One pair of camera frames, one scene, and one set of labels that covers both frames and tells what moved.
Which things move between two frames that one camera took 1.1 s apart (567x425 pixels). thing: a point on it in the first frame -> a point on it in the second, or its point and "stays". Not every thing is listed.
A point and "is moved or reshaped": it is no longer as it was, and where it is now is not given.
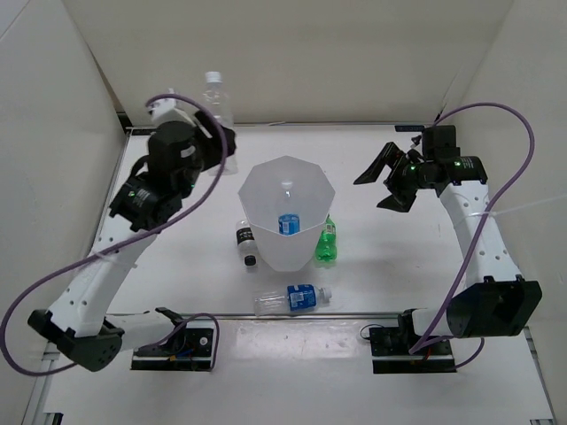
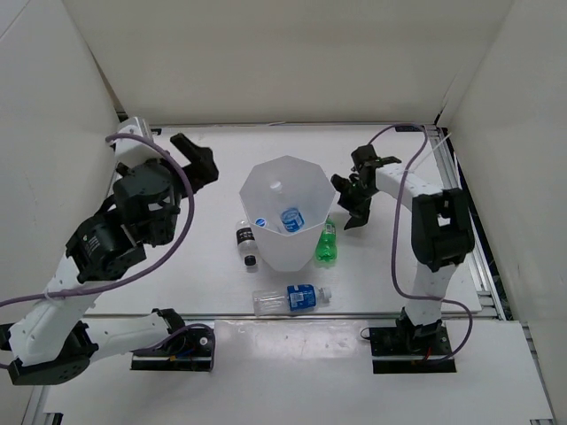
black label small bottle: x=246 y=243 stays
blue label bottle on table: x=295 y=297 stays
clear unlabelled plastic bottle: x=216 y=99 -> x=276 y=189
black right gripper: x=392 y=157 -> x=360 y=213
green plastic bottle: x=326 y=247 stays
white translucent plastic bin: x=287 y=185 stays
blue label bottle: x=289 y=217 is moved or reshaped
